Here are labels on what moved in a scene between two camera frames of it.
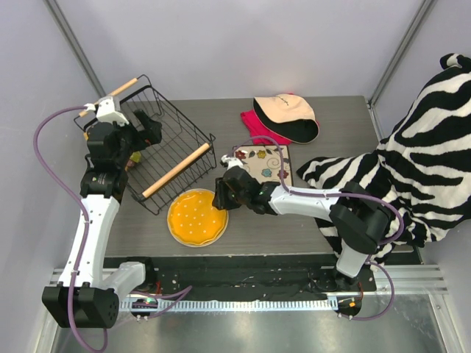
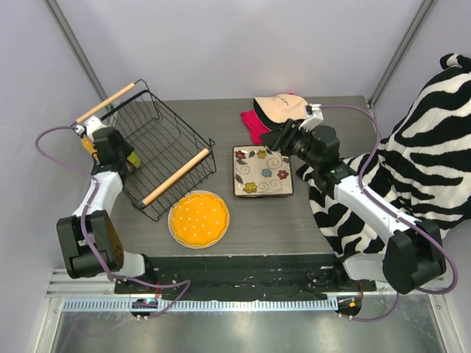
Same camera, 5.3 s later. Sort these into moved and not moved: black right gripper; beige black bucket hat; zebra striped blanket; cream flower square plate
Moved: black right gripper
Not moved: zebra striped blanket; cream flower square plate; beige black bucket hat
